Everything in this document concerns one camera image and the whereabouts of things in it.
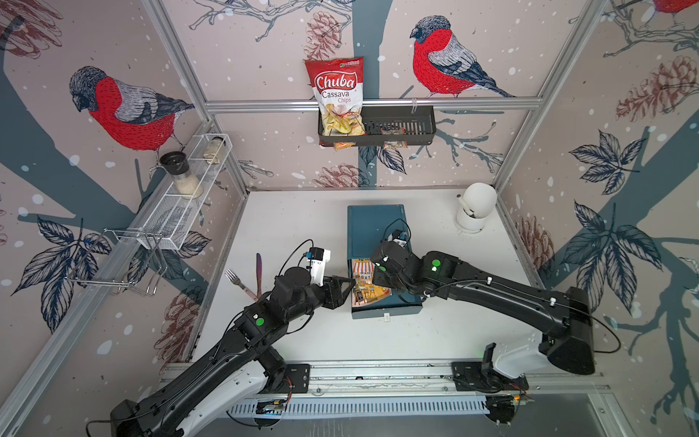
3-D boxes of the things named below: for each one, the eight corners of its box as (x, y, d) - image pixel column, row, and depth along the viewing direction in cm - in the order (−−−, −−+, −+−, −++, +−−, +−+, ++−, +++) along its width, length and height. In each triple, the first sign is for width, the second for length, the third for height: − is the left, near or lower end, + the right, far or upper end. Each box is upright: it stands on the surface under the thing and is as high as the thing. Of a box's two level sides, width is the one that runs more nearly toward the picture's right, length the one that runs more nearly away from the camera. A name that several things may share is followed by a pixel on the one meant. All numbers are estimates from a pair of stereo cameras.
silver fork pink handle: (226, 275, 97) (223, 272, 96) (231, 270, 99) (229, 267, 97) (253, 303, 91) (251, 300, 89) (259, 298, 92) (257, 295, 90)
